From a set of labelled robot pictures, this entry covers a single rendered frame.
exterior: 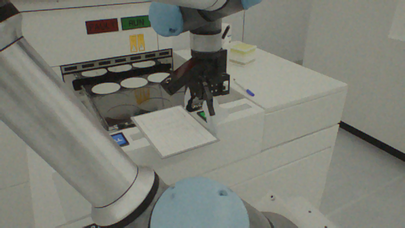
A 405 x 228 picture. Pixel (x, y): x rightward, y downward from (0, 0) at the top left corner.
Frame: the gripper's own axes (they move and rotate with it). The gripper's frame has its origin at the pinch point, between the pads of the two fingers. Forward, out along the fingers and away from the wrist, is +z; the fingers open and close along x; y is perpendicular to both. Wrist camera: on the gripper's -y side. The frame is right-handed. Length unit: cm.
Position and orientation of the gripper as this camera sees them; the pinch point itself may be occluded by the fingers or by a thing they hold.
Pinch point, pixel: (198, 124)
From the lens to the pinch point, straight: 82.8
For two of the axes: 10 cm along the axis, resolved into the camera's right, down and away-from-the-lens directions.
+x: -4.9, -4.1, 7.7
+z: 0.0, 8.8, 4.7
